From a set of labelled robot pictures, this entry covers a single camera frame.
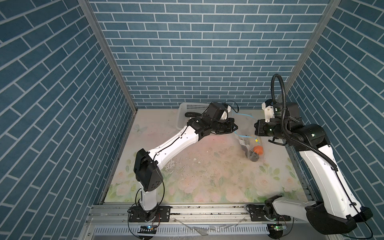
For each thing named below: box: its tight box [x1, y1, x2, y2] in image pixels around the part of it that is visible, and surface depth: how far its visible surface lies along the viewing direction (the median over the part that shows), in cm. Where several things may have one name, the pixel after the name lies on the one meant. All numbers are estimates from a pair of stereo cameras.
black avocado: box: [248, 148, 260, 162], surface depth 81 cm
